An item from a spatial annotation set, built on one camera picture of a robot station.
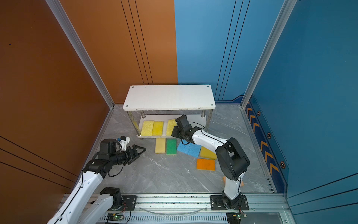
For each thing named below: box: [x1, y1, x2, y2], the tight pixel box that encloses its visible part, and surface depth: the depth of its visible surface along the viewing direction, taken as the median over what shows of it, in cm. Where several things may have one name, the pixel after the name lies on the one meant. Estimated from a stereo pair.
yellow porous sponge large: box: [140, 120, 155, 136], surface depth 98 cm
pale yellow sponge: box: [154, 137, 166, 154], surface depth 96 cm
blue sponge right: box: [188, 142, 202, 159], surface depth 93 cm
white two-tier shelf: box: [122, 84, 216, 139], surface depth 81 cm
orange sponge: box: [196, 158, 216, 171], surface depth 87 cm
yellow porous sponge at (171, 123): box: [165, 119, 178, 136], surface depth 96 cm
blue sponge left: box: [176, 139, 191, 155], surface depth 94 cm
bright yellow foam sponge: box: [151, 120, 164, 136], surface depth 97 cm
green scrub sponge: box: [166, 139, 177, 155], surface depth 96 cm
